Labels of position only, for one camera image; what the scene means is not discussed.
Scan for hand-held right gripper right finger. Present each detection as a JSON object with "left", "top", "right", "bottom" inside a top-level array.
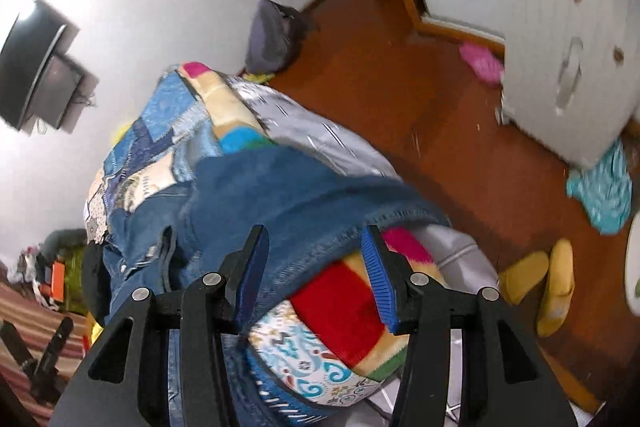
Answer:
[{"left": 362, "top": 225, "right": 576, "bottom": 427}]

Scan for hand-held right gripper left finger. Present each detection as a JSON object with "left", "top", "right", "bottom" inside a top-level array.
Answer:
[{"left": 50, "top": 224, "right": 271, "bottom": 427}]

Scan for blue denim jeans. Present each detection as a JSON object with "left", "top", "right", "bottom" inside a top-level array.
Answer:
[{"left": 97, "top": 144, "right": 453, "bottom": 427}]

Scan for pink beige striped curtain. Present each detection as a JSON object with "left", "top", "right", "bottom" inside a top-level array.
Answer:
[{"left": 0, "top": 279, "right": 96, "bottom": 427}]

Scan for colourful striped fleece blanket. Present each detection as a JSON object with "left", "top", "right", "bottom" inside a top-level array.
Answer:
[{"left": 180, "top": 61, "right": 446, "bottom": 383}]

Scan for orange box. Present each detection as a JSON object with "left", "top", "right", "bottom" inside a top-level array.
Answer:
[{"left": 50, "top": 259, "right": 68, "bottom": 303}]

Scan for green bag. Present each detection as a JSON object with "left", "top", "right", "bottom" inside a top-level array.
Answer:
[{"left": 62, "top": 247, "right": 91, "bottom": 315}]

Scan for black cloth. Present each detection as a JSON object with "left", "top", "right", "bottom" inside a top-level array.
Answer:
[{"left": 82, "top": 242, "right": 118, "bottom": 328}]

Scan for pile of small clutter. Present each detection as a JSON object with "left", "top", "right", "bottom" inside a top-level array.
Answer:
[{"left": 15, "top": 247, "right": 56, "bottom": 308}]

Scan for grey-green cloth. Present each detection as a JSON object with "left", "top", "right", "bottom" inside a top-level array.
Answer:
[{"left": 40, "top": 228, "right": 88, "bottom": 258}]

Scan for yellow slipper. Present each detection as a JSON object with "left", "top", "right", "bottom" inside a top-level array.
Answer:
[
  {"left": 497, "top": 251, "right": 551, "bottom": 305},
  {"left": 536, "top": 238, "right": 576, "bottom": 338}
]

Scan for blue patchwork quilt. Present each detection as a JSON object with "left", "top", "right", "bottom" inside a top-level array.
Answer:
[{"left": 85, "top": 67, "right": 416, "bottom": 413}]

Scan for pink slipper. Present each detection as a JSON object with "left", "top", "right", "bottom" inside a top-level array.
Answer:
[{"left": 459, "top": 42, "right": 505, "bottom": 86}]

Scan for teal cloth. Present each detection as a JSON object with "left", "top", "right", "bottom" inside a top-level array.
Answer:
[{"left": 566, "top": 139, "right": 633, "bottom": 235}]

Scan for dark purple-grey bag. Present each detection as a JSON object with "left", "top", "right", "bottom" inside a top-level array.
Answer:
[{"left": 245, "top": 0, "right": 313, "bottom": 75}]

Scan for white round object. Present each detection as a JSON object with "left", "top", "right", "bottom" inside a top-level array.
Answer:
[{"left": 625, "top": 212, "right": 640, "bottom": 318}]

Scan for grey box under television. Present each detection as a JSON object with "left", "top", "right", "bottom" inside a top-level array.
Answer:
[{"left": 30, "top": 54, "right": 98, "bottom": 130}]

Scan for white refrigerator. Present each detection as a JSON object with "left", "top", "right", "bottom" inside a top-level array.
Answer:
[{"left": 492, "top": 0, "right": 640, "bottom": 170}]

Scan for black wall television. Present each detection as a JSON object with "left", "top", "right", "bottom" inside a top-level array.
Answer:
[{"left": 0, "top": 0, "right": 68, "bottom": 130}]

